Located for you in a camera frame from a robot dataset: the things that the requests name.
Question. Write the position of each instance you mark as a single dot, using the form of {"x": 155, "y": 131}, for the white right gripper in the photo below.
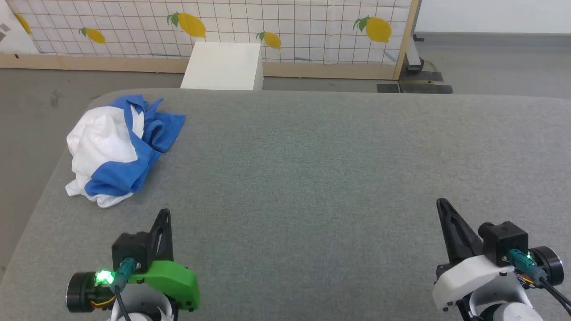
{"x": 473, "y": 278}

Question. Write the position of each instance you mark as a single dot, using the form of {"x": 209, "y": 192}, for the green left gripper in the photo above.
{"x": 171, "y": 278}

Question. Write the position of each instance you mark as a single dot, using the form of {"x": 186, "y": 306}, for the blue and white garment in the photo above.
{"x": 102, "y": 138}

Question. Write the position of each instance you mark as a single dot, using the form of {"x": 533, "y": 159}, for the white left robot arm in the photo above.
{"x": 142, "y": 310}

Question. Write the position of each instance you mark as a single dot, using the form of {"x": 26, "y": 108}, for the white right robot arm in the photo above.
{"x": 508, "y": 312}

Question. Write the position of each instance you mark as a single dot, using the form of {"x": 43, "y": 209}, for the small black floor mat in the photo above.
{"x": 388, "y": 88}

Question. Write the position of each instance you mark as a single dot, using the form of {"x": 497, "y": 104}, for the white rectangular box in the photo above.
{"x": 223, "y": 67}

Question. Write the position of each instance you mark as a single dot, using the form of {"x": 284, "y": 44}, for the grey metal partition foot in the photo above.
{"x": 414, "y": 58}

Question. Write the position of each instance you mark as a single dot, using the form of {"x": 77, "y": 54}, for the lemon print partition panel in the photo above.
{"x": 134, "y": 26}

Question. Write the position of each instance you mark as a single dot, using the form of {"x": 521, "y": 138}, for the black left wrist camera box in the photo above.
{"x": 131, "y": 249}

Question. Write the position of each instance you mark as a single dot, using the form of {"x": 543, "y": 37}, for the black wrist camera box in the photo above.
{"x": 504, "y": 243}
{"x": 131, "y": 249}

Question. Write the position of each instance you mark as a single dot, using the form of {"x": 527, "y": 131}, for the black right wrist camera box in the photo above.
{"x": 504, "y": 243}

